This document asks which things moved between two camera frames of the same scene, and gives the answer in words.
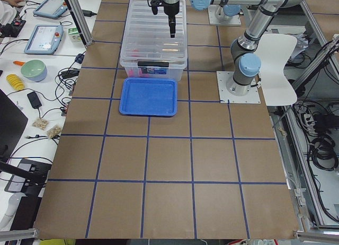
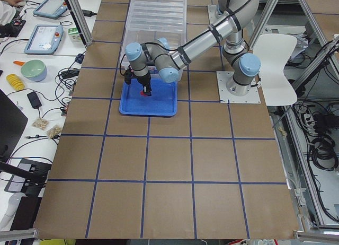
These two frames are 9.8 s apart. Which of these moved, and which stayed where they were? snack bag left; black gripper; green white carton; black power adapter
Moved: black gripper
Stayed: green white carton; snack bag left; black power adapter
